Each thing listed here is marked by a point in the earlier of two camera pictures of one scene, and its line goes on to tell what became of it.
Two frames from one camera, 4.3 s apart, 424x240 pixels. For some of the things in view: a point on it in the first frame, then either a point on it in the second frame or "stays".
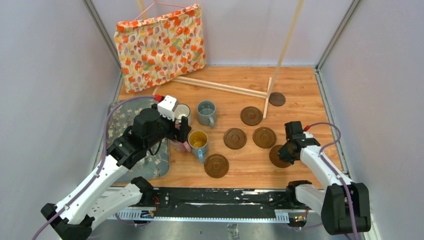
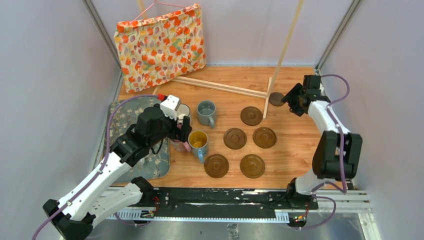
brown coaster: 274,159 to 252,166
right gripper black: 282,154 to 290,98
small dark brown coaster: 277,99 stays
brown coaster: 264,137 stays
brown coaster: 216,166 stays
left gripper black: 180,133 stays
